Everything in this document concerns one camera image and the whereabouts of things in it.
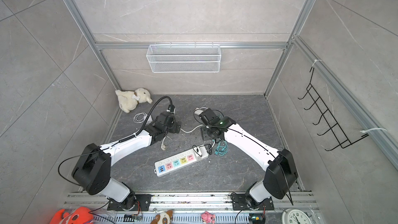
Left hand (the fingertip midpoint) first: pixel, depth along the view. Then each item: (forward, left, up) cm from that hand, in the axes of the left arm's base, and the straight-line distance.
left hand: (171, 117), depth 89 cm
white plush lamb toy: (+20, +32, -6) cm, 39 cm away
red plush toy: (-46, +35, -6) cm, 58 cm away
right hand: (-11, -21, +1) cm, 24 cm away
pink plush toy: (-48, -19, -11) cm, 53 cm away
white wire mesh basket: (+36, -8, +16) cm, 40 cm away
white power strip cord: (-13, +5, -13) cm, 19 cm away
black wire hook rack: (-28, -72, +20) cm, 80 cm away
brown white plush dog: (-48, +1, -11) cm, 49 cm away
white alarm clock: (-50, -58, -9) cm, 77 cm away
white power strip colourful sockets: (-22, -4, -11) cm, 25 cm away
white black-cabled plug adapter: (-18, -18, -10) cm, 27 cm away
